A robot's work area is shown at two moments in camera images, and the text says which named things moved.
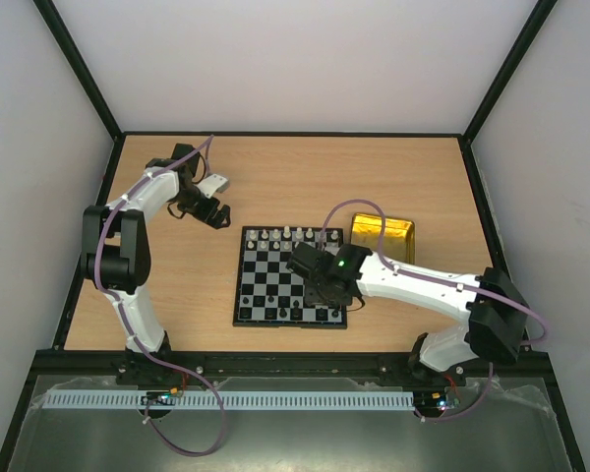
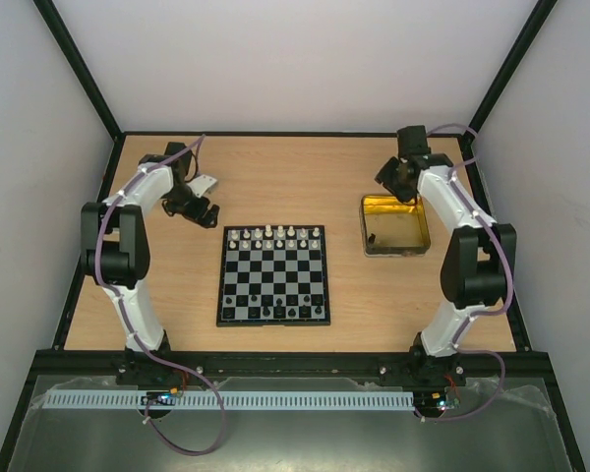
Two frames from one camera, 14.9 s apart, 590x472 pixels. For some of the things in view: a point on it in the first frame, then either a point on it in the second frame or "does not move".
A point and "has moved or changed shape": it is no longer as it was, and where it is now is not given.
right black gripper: (301, 261) → (403, 186)
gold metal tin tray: (398, 240) has moved or changed shape
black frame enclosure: (110, 363) does not move
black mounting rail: (112, 364) does not move
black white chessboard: (267, 294) has moved or changed shape
